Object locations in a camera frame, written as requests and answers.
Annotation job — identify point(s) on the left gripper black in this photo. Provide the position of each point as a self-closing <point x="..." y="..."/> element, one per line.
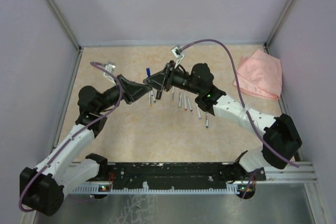
<point x="132" y="91"/>

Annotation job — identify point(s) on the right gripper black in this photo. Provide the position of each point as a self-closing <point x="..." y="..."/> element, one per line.
<point x="164" y="78"/>

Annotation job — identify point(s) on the yellow cap paint marker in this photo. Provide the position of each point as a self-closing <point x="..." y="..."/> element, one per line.
<point x="150" y="99"/>

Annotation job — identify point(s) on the small blue square cap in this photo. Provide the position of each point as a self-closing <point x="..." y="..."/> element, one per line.
<point x="148" y="72"/>

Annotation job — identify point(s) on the lime cap white marker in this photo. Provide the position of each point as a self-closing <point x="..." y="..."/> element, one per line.
<point x="180" y="99"/>

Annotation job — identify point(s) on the pink cap paint marker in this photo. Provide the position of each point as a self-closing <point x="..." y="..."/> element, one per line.
<point x="185" y="101"/>

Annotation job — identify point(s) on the blue cap white marker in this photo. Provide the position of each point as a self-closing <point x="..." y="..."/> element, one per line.
<point x="189" y="104"/>

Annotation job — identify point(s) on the lilac cap paint marker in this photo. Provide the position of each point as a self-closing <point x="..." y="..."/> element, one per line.
<point x="198" y="113"/>

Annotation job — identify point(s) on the black orange highlighter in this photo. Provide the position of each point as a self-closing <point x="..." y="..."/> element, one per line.
<point x="158" y="95"/>

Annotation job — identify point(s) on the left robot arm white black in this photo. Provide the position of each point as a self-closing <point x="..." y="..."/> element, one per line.
<point x="45" y="187"/>

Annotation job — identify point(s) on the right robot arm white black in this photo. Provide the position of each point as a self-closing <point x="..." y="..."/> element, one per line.
<point x="278" y="134"/>

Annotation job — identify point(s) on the pink cloth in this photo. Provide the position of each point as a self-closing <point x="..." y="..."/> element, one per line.
<point x="260" y="75"/>

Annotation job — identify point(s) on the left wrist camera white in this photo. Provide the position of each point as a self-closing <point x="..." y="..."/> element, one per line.
<point x="109" y="67"/>

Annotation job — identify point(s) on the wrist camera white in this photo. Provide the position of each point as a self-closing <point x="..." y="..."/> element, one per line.
<point x="109" y="67"/>
<point x="178" y="54"/>

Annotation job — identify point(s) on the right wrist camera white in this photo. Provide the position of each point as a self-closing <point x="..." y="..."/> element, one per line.
<point x="178" y="54"/>

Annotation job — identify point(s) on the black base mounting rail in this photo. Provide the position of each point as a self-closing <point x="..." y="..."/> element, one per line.
<point x="213" y="175"/>

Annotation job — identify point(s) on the grey slotted cable duct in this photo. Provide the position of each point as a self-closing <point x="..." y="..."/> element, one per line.
<point x="101" y="189"/>

